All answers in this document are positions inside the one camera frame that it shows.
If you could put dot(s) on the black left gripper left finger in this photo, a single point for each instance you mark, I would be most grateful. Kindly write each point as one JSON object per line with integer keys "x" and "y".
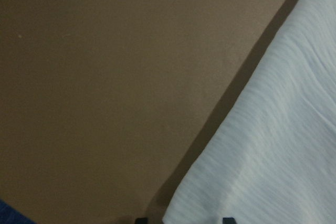
{"x": 143, "y": 220}

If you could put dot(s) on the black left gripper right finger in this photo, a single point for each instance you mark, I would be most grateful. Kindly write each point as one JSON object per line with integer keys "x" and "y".
{"x": 228, "y": 220}

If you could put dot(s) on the light blue button shirt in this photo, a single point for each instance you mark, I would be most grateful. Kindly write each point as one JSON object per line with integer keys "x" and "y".
{"x": 272, "y": 160}

